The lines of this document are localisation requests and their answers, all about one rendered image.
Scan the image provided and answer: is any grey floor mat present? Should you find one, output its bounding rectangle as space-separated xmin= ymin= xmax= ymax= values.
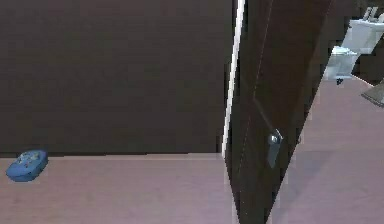
xmin=361 ymin=79 xmax=384 ymax=108

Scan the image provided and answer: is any grey door lever handle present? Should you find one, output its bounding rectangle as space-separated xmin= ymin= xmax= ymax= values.
xmin=267 ymin=129 xmax=284 ymax=170

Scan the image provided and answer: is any dark brown room door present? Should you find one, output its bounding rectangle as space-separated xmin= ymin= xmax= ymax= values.
xmin=222 ymin=0 xmax=334 ymax=224

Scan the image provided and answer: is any blue flat round object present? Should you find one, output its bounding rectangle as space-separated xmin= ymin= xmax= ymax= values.
xmin=5 ymin=149 xmax=49 ymax=183

